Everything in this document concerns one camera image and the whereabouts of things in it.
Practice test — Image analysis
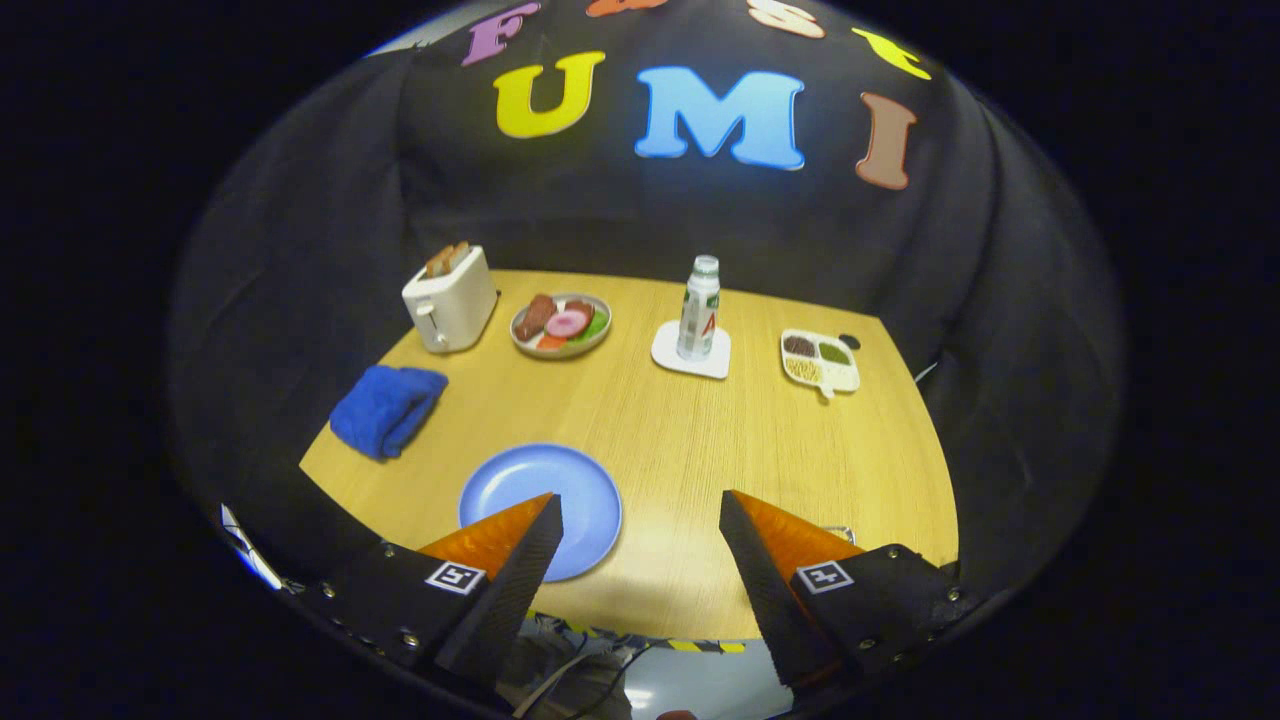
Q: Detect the white plastic drink bottle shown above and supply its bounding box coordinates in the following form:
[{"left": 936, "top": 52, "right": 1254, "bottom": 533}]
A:
[{"left": 676, "top": 254, "right": 721, "bottom": 362}]

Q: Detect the grey food plate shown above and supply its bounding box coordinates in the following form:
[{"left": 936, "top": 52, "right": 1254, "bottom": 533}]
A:
[{"left": 510, "top": 292, "right": 613, "bottom": 359}]

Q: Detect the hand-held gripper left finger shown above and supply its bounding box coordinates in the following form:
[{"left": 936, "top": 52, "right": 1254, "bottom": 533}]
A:
[{"left": 300, "top": 492, "right": 566, "bottom": 701}]

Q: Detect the white toaster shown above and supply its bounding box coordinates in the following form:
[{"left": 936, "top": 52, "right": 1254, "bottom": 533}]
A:
[{"left": 402, "top": 243, "right": 499, "bottom": 354}]

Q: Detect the white square coaster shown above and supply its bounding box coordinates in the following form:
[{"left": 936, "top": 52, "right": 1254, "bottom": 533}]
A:
[{"left": 651, "top": 320, "right": 732, "bottom": 380}]

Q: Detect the white divided snack dish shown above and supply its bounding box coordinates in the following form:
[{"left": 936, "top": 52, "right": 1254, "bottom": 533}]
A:
[{"left": 780, "top": 329, "right": 862, "bottom": 399}]

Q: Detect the brown meat patty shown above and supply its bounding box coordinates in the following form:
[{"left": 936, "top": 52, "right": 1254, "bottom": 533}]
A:
[{"left": 516, "top": 294, "right": 557, "bottom": 342}]

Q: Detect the blue folded towel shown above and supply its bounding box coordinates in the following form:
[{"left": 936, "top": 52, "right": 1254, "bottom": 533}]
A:
[{"left": 330, "top": 365, "right": 449, "bottom": 461}]

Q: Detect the black cable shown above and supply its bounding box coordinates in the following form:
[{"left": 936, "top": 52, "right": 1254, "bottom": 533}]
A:
[{"left": 575, "top": 645, "right": 646, "bottom": 719}]

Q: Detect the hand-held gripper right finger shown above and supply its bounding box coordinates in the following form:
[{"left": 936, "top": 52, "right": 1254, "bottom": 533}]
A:
[{"left": 717, "top": 489, "right": 986, "bottom": 691}]

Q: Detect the blue round plate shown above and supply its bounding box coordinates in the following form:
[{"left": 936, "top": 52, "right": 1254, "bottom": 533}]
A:
[{"left": 458, "top": 443, "right": 623, "bottom": 583}]

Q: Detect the silver metal rail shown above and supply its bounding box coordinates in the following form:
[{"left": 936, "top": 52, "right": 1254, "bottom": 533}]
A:
[{"left": 220, "top": 503, "right": 288, "bottom": 593}]

